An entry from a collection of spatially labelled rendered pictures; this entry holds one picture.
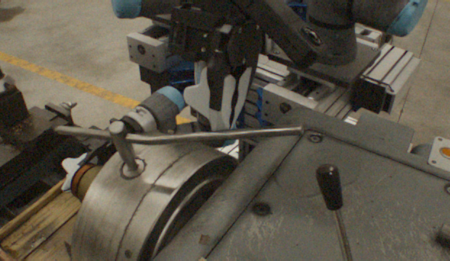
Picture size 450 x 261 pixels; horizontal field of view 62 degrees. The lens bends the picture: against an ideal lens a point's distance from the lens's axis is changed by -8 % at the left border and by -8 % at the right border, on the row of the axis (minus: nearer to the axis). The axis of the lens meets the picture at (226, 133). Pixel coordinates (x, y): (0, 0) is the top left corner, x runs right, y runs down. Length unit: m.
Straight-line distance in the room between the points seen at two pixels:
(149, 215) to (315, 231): 0.22
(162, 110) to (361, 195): 0.53
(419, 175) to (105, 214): 0.44
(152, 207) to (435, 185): 0.38
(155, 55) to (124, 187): 0.67
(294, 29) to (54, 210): 0.80
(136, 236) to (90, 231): 0.08
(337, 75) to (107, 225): 0.62
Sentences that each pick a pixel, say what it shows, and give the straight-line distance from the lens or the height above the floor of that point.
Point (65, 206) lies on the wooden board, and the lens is 1.06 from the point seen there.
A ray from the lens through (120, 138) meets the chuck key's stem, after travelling 0.53.
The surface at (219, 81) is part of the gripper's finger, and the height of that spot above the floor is 1.41.
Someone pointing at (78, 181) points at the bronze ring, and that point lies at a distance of 0.78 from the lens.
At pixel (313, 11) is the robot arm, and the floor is 1.28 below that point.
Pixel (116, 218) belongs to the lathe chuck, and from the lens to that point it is 0.57.
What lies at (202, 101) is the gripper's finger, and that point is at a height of 1.37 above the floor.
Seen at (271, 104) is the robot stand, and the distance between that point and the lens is 0.97.
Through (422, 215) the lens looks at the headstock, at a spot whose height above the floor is 1.26.
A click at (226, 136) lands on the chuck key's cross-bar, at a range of 0.47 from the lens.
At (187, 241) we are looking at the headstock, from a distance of 0.47.
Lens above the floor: 1.63
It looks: 39 degrees down
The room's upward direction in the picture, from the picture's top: straight up
